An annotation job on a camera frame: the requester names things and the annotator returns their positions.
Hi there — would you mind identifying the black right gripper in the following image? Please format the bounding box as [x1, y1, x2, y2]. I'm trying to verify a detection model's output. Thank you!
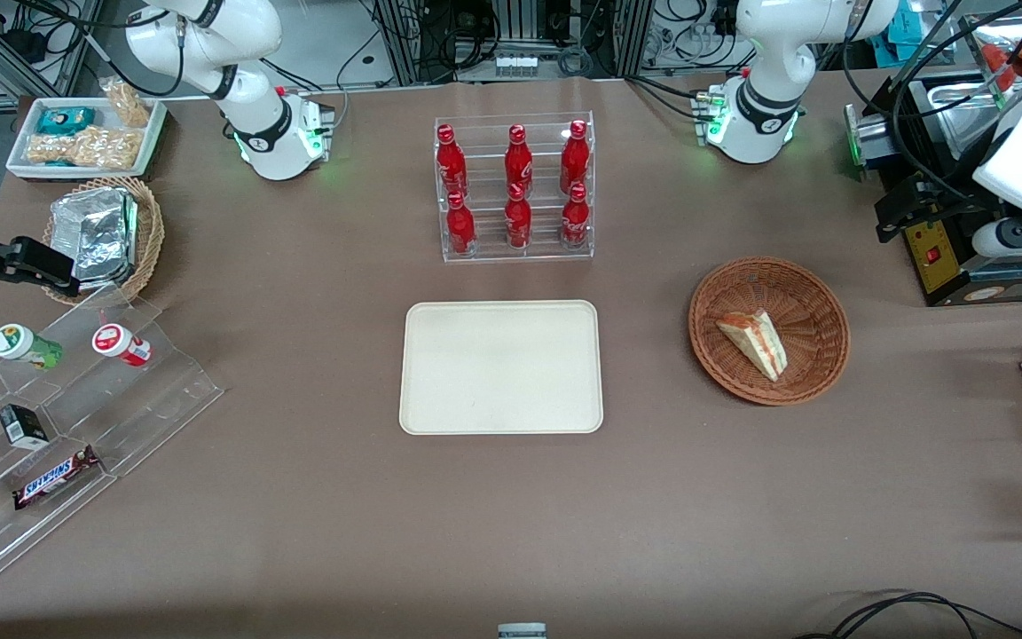
[0, 237, 83, 298]

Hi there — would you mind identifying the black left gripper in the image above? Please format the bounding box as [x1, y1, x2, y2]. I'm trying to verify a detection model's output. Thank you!
[875, 177, 1000, 244]

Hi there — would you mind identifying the triangular sandwich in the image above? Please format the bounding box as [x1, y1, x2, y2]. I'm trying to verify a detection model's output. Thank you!
[715, 309, 789, 383]

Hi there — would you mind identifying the light wicker basket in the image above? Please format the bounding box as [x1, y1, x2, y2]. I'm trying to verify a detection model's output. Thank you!
[41, 176, 166, 307]

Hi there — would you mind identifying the brown round wicker basket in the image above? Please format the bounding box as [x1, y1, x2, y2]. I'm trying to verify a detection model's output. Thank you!
[688, 256, 851, 407]

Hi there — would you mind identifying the white rectangular snack tray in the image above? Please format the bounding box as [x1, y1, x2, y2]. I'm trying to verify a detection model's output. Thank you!
[5, 96, 168, 181]

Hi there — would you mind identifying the cream rectangular plastic tray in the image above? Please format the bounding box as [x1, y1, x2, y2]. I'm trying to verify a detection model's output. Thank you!
[398, 300, 605, 436]

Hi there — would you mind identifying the black food warmer machine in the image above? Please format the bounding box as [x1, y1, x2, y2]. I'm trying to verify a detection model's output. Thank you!
[844, 13, 1022, 308]

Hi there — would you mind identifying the silver foil pack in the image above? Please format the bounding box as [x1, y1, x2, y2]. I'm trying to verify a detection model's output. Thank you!
[50, 186, 139, 285]

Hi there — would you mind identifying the green lidded cup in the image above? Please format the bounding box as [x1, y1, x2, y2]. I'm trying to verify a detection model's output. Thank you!
[0, 324, 64, 371]

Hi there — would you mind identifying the red lidded cup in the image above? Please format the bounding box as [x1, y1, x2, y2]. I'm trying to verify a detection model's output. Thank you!
[91, 323, 153, 367]

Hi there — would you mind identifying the large clear peanut snack bag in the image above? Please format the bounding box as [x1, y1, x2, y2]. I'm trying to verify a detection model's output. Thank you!
[26, 126, 141, 171]

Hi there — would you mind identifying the clear acrylic stepped stand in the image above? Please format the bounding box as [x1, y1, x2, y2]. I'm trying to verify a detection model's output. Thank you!
[0, 284, 226, 600]

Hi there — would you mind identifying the small black carton box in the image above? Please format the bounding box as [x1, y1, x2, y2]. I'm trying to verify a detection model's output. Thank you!
[0, 404, 51, 450]

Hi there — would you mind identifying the teal snack packet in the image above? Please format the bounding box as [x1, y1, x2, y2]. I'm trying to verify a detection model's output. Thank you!
[36, 106, 97, 136]

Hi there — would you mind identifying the red food in warmer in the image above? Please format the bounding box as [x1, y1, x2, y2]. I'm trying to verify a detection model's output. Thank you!
[979, 40, 1022, 99]

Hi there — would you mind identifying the teal cardboard box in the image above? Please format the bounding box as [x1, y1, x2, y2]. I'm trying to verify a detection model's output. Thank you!
[886, 0, 947, 45]

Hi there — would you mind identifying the small clear peanut snack bag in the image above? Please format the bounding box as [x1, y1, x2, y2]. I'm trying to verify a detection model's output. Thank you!
[100, 76, 153, 128]

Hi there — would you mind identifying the Snickers chocolate bar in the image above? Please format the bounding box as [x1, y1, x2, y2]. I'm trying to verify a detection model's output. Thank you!
[12, 446, 102, 510]

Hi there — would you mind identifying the red cola bottle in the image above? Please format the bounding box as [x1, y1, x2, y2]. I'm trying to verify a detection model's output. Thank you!
[446, 191, 477, 257]
[504, 124, 534, 192]
[562, 182, 591, 249]
[505, 184, 533, 251]
[560, 120, 590, 189]
[436, 124, 468, 198]

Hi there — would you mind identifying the clear acrylic bottle rack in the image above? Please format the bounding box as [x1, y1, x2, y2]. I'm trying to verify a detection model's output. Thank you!
[434, 111, 596, 264]

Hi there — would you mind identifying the silver cylinder green ring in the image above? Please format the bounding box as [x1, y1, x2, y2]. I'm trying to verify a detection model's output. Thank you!
[844, 104, 900, 171]

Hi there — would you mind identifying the aluminium frame post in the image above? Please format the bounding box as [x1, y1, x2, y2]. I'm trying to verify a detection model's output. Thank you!
[616, 0, 656, 79]
[375, 0, 429, 87]

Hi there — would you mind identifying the black floor cable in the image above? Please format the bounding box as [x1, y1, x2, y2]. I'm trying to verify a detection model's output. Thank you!
[795, 590, 1022, 639]

